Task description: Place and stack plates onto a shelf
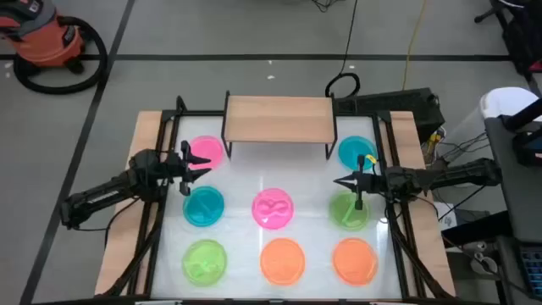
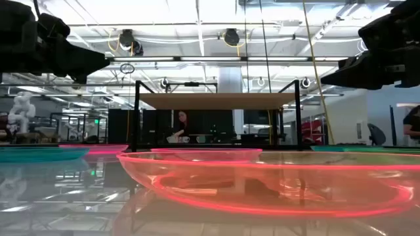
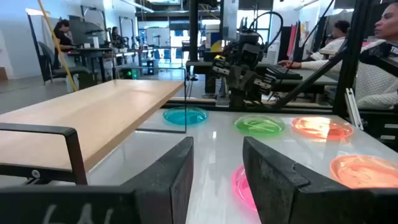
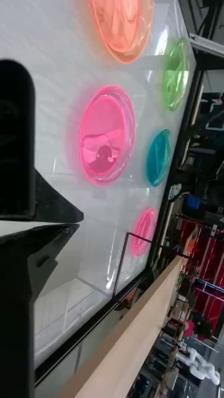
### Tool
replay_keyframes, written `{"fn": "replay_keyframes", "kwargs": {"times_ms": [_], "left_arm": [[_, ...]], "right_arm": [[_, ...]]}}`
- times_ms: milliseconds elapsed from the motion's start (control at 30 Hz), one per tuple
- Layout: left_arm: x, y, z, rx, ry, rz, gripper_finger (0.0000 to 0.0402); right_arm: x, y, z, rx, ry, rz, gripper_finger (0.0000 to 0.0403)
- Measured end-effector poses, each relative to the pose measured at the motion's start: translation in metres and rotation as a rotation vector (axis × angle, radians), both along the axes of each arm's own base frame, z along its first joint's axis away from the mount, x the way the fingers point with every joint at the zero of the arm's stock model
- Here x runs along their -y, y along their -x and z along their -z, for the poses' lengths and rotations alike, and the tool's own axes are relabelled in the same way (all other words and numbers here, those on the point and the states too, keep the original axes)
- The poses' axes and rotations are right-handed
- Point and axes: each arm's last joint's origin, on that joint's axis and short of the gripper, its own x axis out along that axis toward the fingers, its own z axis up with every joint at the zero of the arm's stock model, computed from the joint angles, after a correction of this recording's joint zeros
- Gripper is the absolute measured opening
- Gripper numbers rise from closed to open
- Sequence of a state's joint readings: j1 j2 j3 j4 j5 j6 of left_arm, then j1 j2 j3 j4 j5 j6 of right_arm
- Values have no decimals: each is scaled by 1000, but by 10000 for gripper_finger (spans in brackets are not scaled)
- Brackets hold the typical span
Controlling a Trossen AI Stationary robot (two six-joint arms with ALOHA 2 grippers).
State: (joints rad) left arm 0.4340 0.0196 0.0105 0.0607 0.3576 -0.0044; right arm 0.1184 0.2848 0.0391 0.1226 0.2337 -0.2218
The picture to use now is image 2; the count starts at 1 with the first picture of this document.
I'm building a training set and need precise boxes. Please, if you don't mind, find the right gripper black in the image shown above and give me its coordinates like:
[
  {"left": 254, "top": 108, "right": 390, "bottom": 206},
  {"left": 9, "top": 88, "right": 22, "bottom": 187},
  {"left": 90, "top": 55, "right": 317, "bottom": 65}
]
[{"left": 320, "top": 11, "right": 420, "bottom": 90}]

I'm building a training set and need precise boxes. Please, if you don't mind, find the long ceiling light bar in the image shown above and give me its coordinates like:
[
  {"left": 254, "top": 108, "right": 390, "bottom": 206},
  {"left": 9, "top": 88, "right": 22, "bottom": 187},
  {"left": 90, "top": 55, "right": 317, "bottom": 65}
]
[{"left": 110, "top": 56, "right": 348, "bottom": 63}]

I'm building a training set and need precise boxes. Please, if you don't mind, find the grey office chair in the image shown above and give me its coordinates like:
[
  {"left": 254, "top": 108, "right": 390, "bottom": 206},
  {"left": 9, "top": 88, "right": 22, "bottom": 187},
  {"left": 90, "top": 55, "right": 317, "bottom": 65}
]
[{"left": 366, "top": 123, "right": 387, "bottom": 146}]

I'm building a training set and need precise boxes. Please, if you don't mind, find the white humanoid robot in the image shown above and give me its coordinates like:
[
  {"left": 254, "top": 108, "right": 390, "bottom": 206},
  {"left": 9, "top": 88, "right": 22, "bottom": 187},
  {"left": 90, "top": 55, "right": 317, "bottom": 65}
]
[{"left": 7, "top": 91, "right": 37, "bottom": 134}]

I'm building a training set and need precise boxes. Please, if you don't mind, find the black ceiling cable reel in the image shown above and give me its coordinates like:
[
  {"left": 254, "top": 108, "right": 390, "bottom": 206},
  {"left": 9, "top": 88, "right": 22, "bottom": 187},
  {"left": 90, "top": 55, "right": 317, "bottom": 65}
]
[
  {"left": 224, "top": 28, "right": 241, "bottom": 47},
  {"left": 118, "top": 28, "right": 144, "bottom": 56}
]

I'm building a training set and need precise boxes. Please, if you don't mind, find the transparent pink plate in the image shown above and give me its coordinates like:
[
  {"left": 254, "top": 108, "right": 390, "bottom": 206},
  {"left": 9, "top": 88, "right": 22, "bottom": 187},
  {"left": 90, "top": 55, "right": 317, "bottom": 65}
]
[
  {"left": 58, "top": 144, "right": 129, "bottom": 155},
  {"left": 150, "top": 147, "right": 263, "bottom": 164}
]

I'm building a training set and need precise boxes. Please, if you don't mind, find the transparent green plate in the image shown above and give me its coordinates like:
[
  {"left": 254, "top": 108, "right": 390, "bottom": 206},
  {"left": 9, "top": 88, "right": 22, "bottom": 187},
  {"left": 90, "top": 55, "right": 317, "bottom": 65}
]
[{"left": 310, "top": 145, "right": 420, "bottom": 155}]

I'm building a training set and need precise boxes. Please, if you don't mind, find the transparent teal plate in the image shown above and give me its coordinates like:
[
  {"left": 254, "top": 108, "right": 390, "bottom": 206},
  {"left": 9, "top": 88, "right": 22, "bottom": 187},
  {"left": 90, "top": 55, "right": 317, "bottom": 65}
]
[{"left": 0, "top": 146, "right": 90, "bottom": 164}]

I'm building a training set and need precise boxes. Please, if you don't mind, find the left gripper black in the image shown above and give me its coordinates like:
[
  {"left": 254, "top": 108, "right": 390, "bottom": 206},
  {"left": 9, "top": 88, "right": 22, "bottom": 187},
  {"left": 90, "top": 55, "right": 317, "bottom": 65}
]
[{"left": 0, "top": 12, "right": 111, "bottom": 84}]

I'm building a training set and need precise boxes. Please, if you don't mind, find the red storage cabinet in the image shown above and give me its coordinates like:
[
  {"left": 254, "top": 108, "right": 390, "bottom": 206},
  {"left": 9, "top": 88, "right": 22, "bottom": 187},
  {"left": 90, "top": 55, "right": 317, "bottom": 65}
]
[{"left": 301, "top": 119, "right": 325, "bottom": 144}]

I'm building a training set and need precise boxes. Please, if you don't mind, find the black-framed wooden shelf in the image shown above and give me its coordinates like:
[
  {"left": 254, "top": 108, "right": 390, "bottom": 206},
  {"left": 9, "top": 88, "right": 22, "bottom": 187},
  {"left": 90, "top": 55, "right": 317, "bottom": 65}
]
[{"left": 131, "top": 79, "right": 303, "bottom": 152}]

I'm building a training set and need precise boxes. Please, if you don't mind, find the black hanging cable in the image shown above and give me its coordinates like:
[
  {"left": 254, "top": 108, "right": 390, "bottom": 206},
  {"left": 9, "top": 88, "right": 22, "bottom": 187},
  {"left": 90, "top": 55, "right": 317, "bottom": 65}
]
[{"left": 259, "top": 0, "right": 273, "bottom": 94}]

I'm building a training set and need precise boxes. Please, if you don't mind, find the yellow hanging cable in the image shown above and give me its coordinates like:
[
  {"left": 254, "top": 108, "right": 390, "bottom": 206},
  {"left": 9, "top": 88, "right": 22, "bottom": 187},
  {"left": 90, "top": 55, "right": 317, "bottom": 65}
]
[{"left": 301, "top": 0, "right": 335, "bottom": 146}]

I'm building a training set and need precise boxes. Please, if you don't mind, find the black background rig frame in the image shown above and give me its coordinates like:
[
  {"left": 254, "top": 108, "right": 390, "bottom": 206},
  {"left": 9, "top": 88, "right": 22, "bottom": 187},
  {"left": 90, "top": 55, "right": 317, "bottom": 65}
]
[{"left": 165, "top": 81, "right": 219, "bottom": 94}]

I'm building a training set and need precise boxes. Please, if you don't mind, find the transparent orange plate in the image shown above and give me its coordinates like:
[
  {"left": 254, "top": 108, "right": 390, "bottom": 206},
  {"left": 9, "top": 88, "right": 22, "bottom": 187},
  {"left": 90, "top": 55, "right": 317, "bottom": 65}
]
[{"left": 116, "top": 150, "right": 420, "bottom": 219}]

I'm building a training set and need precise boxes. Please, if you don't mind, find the person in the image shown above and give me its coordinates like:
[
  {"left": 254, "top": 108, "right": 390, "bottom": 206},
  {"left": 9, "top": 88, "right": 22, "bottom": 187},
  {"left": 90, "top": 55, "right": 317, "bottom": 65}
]
[
  {"left": 166, "top": 110, "right": 191, "bottom": 144},
  {"left": 402, "top": 104, "right": 420, "bottom": 140}
]

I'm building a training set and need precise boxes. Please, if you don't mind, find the white building column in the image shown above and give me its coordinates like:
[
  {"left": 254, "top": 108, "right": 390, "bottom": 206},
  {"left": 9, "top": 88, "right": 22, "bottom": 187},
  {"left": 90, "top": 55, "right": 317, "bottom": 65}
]
[{"left": 218, "top": 67, "right": 245, "bottom": 135}]

